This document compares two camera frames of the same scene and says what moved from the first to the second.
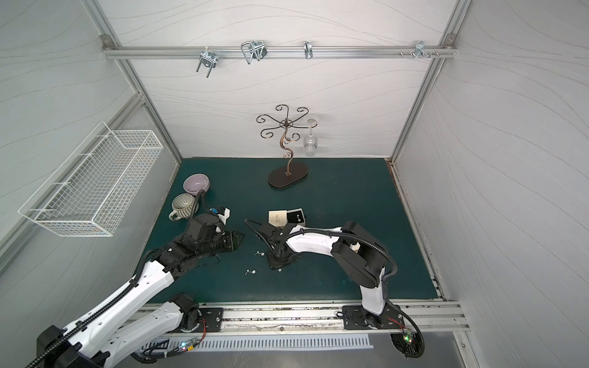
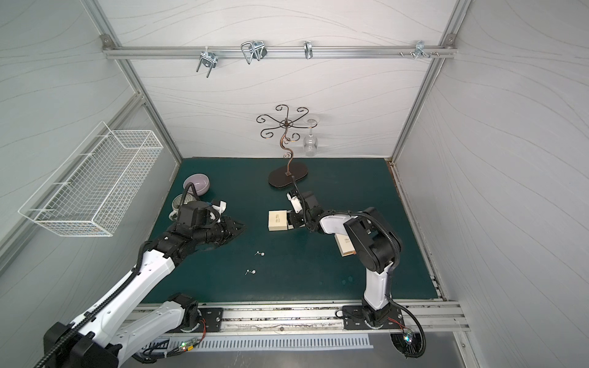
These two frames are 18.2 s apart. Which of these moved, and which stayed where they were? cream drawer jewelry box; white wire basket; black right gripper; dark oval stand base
Moved: black right gripper
Stayed: dark oval stand base; cream drawer jewelry box; white wire basket
